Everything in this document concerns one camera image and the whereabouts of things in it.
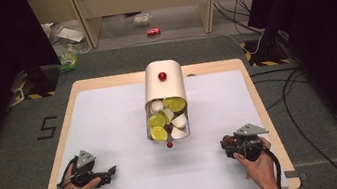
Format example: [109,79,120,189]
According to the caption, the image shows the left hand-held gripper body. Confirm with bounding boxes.
[66,146,111,189]

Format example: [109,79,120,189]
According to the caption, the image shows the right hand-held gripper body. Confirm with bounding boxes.
[222,120,274,166]

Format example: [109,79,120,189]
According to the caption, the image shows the small dark red object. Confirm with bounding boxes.
[222,133,237,146]

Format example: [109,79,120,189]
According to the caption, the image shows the person's right hand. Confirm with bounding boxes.
[230,134,278,189]

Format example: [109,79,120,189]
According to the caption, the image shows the white table mat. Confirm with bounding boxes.
[31,61,291,189]

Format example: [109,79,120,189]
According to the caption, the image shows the large yellow-green cup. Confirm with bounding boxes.
[161,94,189,115]

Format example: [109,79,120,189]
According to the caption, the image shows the small white cup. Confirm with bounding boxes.
[149,98,166,114]

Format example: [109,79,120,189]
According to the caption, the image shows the white tipped-over bin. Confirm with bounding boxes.
[136,56,194,146]

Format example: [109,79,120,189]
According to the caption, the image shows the striped black stand base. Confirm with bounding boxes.
[6,64,64,104]
[238,33,292,72]

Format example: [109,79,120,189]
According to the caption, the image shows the wooden table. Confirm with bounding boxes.
[20,49,303,189]

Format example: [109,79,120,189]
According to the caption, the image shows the green plastic bag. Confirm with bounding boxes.
[55,48,83,74]

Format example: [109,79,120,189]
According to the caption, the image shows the red drink can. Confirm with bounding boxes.
[146,26,163,38]

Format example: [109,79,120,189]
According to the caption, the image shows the white flat box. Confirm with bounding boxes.
[54,22,87,46]

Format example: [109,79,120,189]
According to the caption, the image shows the clear plastic wrapper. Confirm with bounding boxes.
[131,11,153,27]

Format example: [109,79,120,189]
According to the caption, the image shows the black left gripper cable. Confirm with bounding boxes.
[39,154,84,189]

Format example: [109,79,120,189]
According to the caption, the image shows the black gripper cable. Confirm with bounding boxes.
[39,154,84,189]
[259,142,286,189]

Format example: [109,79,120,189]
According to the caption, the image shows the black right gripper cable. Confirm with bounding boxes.
[259,142,286,189]

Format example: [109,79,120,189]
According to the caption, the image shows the black floor cable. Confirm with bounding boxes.
[248,60,337,189]

